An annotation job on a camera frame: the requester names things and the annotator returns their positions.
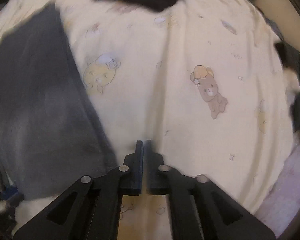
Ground dark grey pants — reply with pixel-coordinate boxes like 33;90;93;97
0;3;117;200

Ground cream bear print bedsheet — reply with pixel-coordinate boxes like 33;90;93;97
0;0;294;239

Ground dark clothes pile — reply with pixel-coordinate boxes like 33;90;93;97
275;42;300;132

